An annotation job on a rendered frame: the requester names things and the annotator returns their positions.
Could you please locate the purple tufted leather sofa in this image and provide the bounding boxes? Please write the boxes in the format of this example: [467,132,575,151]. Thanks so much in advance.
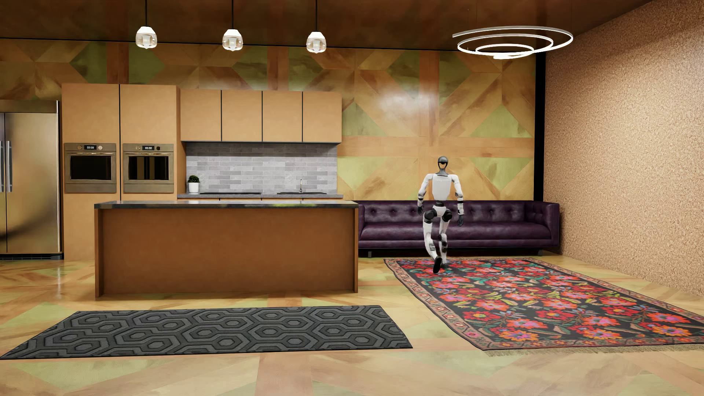
[352,200,561,258]

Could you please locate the white right robot leg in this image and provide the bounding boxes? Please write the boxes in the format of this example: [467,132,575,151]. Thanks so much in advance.
[438,207,454,269]

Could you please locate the white robot leg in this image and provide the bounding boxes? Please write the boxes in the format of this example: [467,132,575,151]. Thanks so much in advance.
[422,207,443,275]
[438,207,454,269]

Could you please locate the white left robot leg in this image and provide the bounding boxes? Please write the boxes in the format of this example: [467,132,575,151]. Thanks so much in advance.
[422,207,443,275]

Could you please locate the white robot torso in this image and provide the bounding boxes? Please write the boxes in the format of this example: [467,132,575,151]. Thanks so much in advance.
[430,172,453,212]

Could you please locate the red floral patterned rug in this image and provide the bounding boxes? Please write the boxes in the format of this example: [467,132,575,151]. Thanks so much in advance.
[384,257,704,353]

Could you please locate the brown kitchen island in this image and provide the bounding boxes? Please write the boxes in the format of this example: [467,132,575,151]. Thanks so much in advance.
[94,200,360,299]

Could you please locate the white pendant lamp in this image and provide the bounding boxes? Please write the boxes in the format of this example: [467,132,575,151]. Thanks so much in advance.
[135,0,158,50]
[306,0,327,55]
[222,0,244,52]

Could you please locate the grey hexagon patterned rug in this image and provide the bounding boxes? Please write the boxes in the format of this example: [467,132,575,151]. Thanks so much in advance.
[0,305,414,360]

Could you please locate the stainless built-in oven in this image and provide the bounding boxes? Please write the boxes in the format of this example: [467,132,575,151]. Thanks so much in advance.
[122,143,175,194]
[64,142,118,194]

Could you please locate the tall tan oven cabinet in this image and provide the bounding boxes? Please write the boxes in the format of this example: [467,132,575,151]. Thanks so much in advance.
[61,83,187,261]

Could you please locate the stainless steel refrigerator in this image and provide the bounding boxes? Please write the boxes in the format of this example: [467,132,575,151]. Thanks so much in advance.
[0,99,63,260]

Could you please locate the tan wall cabinet row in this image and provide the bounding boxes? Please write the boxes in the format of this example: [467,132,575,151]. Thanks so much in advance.
[180,88,343,144]

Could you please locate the white spiral ring chandelier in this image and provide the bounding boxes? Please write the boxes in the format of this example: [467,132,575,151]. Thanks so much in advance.
[452,25,574,61]

